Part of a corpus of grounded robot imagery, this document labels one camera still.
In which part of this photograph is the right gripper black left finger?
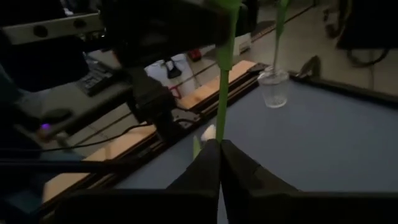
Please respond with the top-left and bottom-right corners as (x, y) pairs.
(166, 139), (222, 195)

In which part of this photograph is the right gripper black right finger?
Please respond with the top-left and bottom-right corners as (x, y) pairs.
(221, 139), (300, 197)

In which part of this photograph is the green stem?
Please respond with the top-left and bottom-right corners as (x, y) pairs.
(191, 124), (218, 159)

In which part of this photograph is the white artificial tulip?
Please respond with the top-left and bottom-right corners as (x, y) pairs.
(214, 0), (244, 143)

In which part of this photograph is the black artificial tulip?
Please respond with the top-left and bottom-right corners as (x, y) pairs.
(272, 0), (292, 75)

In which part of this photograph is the clear glass vase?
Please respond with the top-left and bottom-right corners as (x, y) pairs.
(257, 65), (290, 109)

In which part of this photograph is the small red object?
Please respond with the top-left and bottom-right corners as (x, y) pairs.
(188, 49), (203, 62)

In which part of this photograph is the white box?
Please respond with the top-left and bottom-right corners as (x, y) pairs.
(233, 30), (253, 57)

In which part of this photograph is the blue table mat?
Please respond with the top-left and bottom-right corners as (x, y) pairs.
(113, 79), (398, 224)

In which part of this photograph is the black table clamp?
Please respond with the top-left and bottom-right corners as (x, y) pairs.
(298, 55), (323, 80)

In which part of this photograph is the black keyboard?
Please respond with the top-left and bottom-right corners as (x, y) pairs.
(74, 60), (118, 97)

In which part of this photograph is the silver bar with holes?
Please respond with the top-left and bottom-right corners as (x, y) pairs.
(0, 12), (105, 46)

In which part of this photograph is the black computer mouse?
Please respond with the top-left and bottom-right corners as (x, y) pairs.
(35, 108), (74, 138)

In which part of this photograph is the black floor object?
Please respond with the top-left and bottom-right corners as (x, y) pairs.
(335, 0), (398, 50)

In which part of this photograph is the coiled black cable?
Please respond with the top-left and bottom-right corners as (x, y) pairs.
(345, 46), (392, 68)

